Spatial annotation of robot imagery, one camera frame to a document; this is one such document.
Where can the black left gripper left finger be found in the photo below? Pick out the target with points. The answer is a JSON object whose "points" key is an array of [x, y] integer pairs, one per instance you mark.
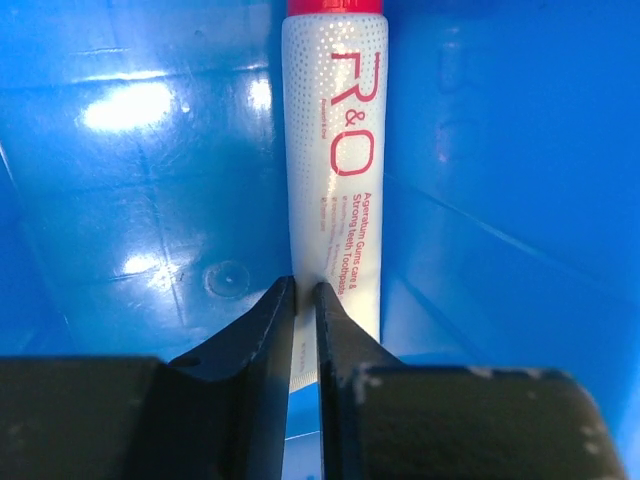
{"points": [[217, 411]]}

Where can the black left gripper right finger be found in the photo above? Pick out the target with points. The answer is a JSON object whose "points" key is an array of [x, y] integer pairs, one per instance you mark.
{"points": [[385, 419]]}

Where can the white toothpaste red cap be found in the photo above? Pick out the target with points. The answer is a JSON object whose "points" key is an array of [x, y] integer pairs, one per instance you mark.
{"points": [[335, 73]]}

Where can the blue plastic bin middle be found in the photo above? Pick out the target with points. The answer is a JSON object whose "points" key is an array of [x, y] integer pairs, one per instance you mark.
{"points": [[143, 182]]}

